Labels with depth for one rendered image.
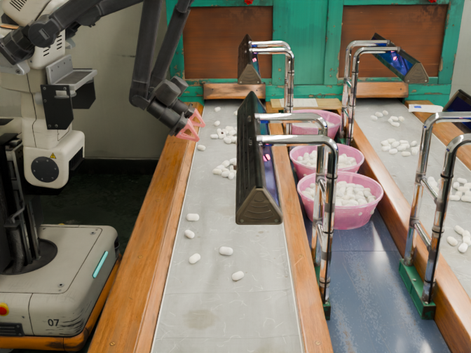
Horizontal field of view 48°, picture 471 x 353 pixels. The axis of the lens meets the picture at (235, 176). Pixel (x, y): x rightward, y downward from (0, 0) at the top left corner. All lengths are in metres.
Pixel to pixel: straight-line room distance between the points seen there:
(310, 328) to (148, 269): 0.42
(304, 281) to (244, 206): 0.41
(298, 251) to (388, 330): 0.28
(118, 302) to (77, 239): 1.28
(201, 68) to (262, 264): 1.45
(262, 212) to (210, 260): 0.50
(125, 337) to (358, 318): 0.54
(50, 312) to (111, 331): 1.01
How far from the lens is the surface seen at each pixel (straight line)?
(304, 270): 1.30
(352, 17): 2.63
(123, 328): 1.15
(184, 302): 1.24
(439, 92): 2.81
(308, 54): 2.62
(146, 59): 1.75
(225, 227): 1.52
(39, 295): 2.17
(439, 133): 2.31
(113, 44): 3.56
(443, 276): 1.35
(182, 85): 2.14
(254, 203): 0.89
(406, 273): 1.43
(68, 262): 2.32
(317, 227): 1.31
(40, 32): 1.76
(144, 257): 1.36
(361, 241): 1.62
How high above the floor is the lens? 1.48
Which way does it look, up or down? 24 degrees down
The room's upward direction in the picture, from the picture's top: 1 degrees counter-clockwise
